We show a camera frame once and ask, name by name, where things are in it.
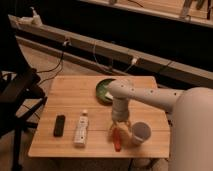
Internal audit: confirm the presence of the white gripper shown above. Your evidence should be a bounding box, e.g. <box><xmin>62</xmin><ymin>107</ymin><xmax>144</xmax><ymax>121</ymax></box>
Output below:
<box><xmin>108</xmin><ymin>98</ymin><xmax>131</xmax><ymax>138</ymax></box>

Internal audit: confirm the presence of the red pepper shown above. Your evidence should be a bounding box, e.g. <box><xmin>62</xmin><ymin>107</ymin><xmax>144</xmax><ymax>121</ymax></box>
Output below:
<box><xmin>113</xmin><ymin>128</ymin><xmax>121</xmax><ymax>152</ymax></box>

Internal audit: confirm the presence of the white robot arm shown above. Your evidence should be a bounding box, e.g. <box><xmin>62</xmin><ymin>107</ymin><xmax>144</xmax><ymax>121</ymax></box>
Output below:
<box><xmin>107</xmin><ymin>80</ymin><xmax>213</xmax><ymax>171</ymax></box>

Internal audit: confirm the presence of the white block on plate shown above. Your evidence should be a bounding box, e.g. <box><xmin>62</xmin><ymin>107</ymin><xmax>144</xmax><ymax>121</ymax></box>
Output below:
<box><xmin>105</xmin><ymin>92</ymin><xmax>113</xmax><ymax>100</ymax></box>

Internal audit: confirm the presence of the green plate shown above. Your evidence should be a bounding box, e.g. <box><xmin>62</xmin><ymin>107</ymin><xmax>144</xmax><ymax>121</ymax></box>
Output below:
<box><xmin>96</xmin><ymin>78</ymin><xmax>113</xmax><ymax>105</ymax></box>

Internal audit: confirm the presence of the white squeeze bottle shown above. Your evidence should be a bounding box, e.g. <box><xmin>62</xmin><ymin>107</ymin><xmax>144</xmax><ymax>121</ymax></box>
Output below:
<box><xmin>74</xmin><ymin>110</ymin><xmax>89</xmax><ymax>148</ymax></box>

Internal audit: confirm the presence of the black rectangular remote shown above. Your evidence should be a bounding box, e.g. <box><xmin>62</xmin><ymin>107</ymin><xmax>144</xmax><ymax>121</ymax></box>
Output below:
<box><xmin>53</xmin><ymin>115</ymin><xmax>65</xmax><ymax>137</ymax></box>

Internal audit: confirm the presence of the black chair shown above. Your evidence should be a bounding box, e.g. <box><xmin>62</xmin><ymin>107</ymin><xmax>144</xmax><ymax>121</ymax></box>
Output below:
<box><xmin>0</xmin><ymin>10</ymin><xmax>47</xmax><ymax>171</ymax></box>

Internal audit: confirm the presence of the grey metal rail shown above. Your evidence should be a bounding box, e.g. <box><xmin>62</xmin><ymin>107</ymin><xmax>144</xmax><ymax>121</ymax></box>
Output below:
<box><xmin>9</xmin><ymin>15</ymin><xmax>213</xmax><ymax>88</ymax></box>

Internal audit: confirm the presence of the white power adapter on rail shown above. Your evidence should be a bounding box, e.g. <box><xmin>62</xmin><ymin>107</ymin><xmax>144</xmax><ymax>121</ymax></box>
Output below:
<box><xmin>18</xmin><ymin>6</ymin><xmax>43</xmax><ymax>27</ymax></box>

